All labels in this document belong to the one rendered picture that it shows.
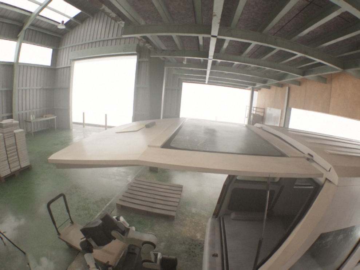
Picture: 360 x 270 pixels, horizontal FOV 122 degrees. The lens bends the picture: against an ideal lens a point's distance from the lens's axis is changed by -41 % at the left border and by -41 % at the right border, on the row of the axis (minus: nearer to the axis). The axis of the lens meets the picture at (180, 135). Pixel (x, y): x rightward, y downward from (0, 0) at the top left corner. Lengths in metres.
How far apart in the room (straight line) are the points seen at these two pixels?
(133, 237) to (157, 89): 3.42
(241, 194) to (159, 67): 3.39
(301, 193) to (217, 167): 2.08
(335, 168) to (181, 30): 1.70
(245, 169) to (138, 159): 0.36
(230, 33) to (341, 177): 1.55
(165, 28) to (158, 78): 2.54
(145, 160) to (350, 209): 0.96
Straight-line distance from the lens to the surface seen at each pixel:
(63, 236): 2.66
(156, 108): 4.26
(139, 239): 1.78
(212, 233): 2.15
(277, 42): 1.95
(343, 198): 0.88
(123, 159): 0.60
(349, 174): 0.88
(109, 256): 2.24
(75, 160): 0.74
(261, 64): 2.94
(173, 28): 1.85
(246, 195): 2.19
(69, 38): 11.06
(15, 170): 5.25
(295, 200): 2.56
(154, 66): 4.34
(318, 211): 0.82
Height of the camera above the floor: 2.05
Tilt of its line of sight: 13 degrees down
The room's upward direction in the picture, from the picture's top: 5 degrees clockwise
